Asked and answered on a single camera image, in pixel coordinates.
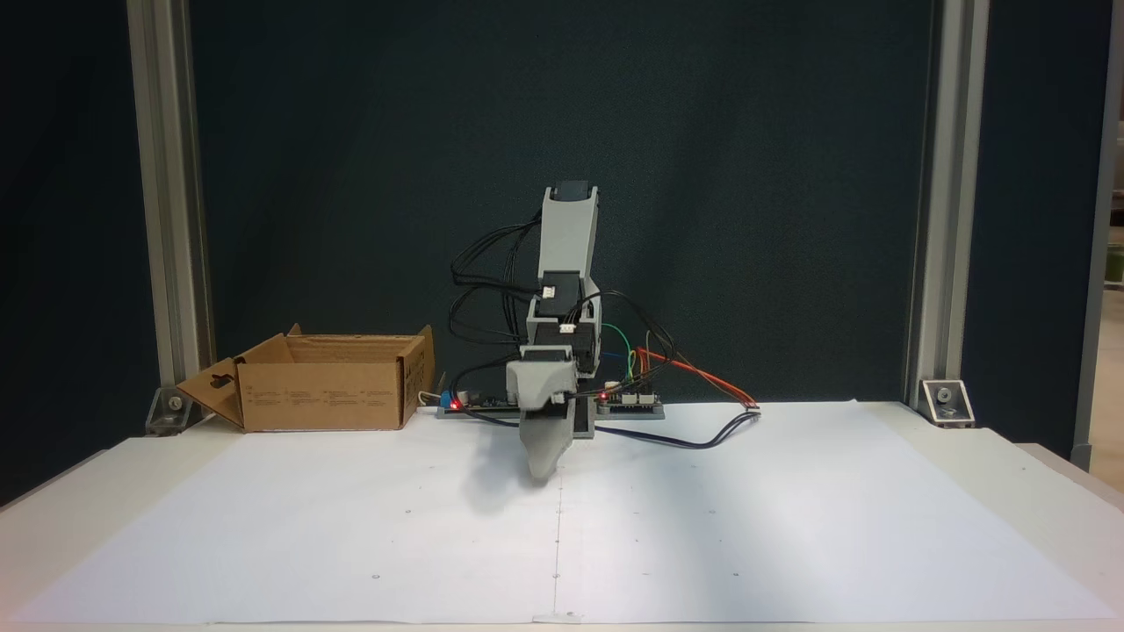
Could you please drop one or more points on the aluminium frame post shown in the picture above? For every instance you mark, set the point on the aluminium frame post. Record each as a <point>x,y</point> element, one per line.
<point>171,175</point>
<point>948,175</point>

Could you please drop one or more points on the metal corner bracket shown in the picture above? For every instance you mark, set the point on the metal corner bracket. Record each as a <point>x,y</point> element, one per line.
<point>946,404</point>
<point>169,411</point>

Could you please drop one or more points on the circuit board with blue terminal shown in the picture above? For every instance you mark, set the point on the circuit board with blue terminal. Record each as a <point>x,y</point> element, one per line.
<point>479,409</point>

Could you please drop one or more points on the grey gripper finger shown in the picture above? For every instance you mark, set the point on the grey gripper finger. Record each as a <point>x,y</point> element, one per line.
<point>540,443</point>
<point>566,430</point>

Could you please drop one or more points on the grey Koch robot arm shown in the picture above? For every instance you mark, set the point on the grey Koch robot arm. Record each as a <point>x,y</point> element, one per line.
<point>569,237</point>

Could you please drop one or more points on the brown cardboard box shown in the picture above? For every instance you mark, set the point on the brown cardboard box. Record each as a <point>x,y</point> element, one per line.
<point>325,395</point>

